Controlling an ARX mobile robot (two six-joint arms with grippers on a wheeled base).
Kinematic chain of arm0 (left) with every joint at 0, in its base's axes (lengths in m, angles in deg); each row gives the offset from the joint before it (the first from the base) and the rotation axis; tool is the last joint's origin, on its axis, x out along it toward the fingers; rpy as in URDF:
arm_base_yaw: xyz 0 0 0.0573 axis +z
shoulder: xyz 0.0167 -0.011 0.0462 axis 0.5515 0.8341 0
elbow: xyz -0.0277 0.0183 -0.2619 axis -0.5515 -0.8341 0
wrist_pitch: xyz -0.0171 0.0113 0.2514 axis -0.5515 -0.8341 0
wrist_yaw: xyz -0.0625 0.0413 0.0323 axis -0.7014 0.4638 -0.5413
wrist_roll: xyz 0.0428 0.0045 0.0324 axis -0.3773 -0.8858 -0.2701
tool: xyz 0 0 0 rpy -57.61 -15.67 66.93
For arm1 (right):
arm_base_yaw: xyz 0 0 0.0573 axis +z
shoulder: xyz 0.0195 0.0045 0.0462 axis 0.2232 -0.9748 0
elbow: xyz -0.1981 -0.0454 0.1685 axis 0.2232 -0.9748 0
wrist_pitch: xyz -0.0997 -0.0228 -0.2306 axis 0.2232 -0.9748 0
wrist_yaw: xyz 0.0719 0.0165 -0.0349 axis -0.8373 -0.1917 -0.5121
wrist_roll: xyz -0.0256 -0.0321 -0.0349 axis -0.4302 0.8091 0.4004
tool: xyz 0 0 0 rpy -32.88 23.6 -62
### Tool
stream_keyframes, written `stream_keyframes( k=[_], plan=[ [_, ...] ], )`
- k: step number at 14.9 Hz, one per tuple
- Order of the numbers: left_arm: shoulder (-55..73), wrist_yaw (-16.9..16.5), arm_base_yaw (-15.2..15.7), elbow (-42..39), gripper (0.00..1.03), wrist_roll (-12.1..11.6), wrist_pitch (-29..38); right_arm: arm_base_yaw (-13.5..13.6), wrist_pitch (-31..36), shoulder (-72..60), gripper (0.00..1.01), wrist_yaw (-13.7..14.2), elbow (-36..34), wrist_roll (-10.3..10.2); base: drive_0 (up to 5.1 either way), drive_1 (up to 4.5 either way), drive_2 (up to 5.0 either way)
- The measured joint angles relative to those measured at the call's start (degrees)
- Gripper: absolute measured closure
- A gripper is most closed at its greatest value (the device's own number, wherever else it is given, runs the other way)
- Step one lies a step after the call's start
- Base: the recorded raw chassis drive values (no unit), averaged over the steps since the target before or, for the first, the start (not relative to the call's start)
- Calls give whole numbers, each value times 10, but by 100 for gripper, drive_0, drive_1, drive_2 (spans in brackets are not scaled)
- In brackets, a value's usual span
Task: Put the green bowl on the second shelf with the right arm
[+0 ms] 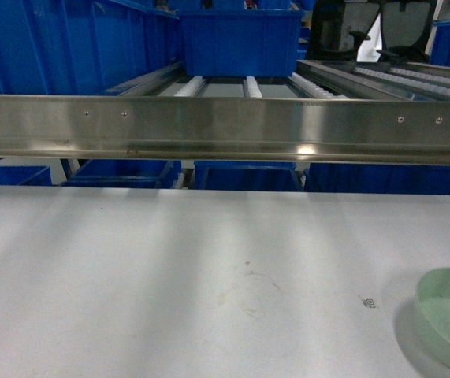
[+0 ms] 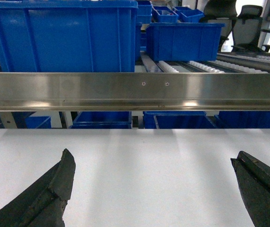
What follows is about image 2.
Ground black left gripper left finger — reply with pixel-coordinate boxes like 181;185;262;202
0;149;76;227

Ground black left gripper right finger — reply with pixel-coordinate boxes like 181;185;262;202
231;151;270;227

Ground lower blue bin far right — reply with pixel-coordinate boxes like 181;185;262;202
215;111;270;129

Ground lower blue bin left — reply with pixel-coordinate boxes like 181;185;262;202
25;116;52;129

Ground lower blue bin centre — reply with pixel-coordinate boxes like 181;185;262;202
70;111;132;129

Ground white roller conveyor rack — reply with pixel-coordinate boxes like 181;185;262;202
136;51;270;74

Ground black mesh office chair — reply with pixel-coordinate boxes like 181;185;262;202
232;5;270;52

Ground large blue plastic crate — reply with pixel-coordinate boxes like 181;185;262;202
0;0;138;72

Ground medium blue plastic crate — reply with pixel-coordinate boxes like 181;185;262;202
146;22;225;61

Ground small blue bin right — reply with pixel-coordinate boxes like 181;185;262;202
173;6;204;23

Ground small blue bin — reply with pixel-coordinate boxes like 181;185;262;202
152;6;178;23
173;6;204;23

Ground stainless steel shelf rail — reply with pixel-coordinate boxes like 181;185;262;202
0;72;270;111

